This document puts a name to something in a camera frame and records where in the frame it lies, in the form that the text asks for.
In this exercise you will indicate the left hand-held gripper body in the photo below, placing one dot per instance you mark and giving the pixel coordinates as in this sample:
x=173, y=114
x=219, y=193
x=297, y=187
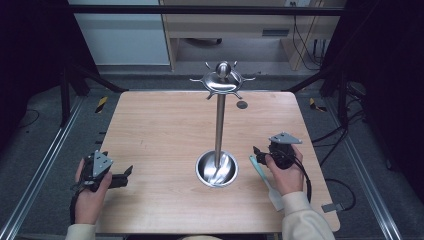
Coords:
x=99, y=163

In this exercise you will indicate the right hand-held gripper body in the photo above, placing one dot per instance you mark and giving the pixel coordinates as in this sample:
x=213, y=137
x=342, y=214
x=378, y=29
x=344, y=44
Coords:
x=283, y=154

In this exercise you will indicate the teal and white spatula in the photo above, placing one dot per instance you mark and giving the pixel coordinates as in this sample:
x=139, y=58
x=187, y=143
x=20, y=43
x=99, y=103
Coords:
x=263, y=178

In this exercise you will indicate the steel utensil rack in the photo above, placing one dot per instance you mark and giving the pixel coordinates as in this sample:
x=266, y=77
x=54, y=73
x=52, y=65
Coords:
x=219, y=133

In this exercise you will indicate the person's right hand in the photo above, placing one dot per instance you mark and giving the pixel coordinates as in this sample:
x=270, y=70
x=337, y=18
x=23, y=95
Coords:
x=289, y=180

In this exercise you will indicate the person's left hand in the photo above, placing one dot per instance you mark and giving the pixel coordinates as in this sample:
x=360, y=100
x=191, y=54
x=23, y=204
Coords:
x=89, y=203

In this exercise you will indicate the round grey table grommet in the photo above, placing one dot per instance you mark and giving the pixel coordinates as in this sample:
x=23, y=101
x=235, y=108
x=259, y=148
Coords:
x=242, y=104

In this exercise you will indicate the yellow black tape strip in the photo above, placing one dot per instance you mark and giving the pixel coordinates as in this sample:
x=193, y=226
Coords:
x=101, y=104
x=315, y=105

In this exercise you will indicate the grey metal clip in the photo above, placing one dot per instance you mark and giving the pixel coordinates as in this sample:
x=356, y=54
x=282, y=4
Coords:
x=331, y=207

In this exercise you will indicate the black metal stand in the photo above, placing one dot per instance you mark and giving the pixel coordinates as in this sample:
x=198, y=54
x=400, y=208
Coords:
x=341, y=96
x=65, y=96

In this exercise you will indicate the black curtain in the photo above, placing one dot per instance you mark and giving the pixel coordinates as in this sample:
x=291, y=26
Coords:
x=390, y=83
x=30, y=50

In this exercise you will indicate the white cabinet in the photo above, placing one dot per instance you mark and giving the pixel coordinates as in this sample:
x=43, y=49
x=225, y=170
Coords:
x=123, y=36

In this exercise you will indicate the aluminium floor rail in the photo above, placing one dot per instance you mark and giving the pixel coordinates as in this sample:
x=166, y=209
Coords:
x=370, y=186
x=43, y=160

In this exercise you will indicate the black horizontal frame bar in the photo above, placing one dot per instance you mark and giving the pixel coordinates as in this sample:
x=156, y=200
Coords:
x=200, y=10

